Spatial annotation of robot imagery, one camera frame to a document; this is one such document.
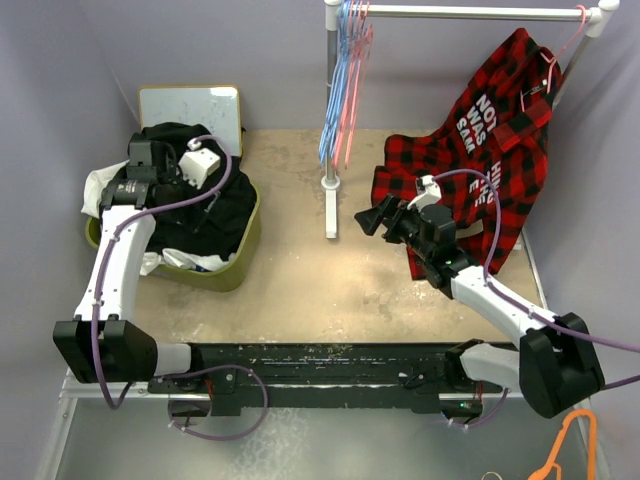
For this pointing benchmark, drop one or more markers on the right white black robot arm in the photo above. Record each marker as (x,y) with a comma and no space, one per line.
(553,364)

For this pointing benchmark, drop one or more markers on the blue wire hanger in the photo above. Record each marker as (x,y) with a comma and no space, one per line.
(337,16)

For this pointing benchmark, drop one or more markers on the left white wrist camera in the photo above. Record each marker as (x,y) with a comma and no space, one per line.
(198,163)

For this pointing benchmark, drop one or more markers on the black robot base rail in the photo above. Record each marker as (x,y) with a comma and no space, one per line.
(408,376)

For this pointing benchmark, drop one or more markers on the pink hanger holding plaid shirt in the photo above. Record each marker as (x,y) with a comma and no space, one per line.
(565,50)

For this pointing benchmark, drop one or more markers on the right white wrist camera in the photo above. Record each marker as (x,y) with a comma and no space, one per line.
(428,192)

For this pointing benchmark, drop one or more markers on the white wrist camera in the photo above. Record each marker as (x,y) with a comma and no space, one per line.
(198,163)
(428,192)

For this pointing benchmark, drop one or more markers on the small whiteboard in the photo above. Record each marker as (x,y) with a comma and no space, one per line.
(216,107)

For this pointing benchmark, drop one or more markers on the red black plaid shirt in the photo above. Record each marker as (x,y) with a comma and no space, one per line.
(490,157)

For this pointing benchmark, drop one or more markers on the olive green laundry basket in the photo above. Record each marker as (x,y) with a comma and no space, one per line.
(225,270)

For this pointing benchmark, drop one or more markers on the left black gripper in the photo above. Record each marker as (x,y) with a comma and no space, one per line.
(173,170)

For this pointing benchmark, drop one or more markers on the white metal clothes rack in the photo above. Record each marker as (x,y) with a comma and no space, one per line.
(330,181)

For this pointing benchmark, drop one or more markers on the white cloth in basket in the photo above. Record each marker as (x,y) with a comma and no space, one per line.
(97,181)

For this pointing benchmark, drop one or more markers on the pink wire hanger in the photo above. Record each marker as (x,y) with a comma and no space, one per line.
(361,36)

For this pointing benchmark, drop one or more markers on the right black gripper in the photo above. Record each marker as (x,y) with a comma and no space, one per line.
(394,211)

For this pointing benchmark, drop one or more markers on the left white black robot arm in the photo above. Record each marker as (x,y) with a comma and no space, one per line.
(101,343)

